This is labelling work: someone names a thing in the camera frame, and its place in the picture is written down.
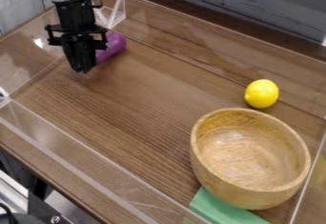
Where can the yellow toy lemon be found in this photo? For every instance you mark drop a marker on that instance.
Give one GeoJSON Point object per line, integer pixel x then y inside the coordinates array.
{"type": "Point", "coordinates": [262, 94]}

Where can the brown wooden bowl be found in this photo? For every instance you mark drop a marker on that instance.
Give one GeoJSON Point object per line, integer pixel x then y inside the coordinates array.
{"type": "Point", "coordinates": [248, 157]}

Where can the black metal stand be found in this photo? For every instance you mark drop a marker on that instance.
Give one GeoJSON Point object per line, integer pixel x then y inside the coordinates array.
{"type": "Point", "coordinates": [22, 193]}

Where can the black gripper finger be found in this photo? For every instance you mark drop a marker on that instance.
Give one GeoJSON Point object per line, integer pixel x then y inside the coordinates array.
{"type": "Point", "coordinates": [70, 56]}
{"type": "Point", "coordinates": [88, 57]}

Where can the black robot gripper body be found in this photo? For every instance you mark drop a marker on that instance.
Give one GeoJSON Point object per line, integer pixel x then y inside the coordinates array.
{"type": "Point", "coordinates": [76, 26]}

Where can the green cloth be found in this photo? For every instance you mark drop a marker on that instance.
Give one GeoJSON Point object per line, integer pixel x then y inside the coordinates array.
{"type": "Point", "coordinates": [217, 212]}

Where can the purple toy eggplant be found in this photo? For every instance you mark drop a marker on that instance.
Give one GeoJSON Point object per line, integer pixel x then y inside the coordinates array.
{"type": "Point", "coordinates": [116, 45]}

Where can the clear acrylic corner bracket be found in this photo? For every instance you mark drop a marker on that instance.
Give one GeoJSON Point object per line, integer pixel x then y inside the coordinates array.
{"type": "Point", "coordinates": [108, 17]}

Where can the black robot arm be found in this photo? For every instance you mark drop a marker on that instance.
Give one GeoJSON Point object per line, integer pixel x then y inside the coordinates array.
{"type": "Point", "coordinates": [77, 34]}

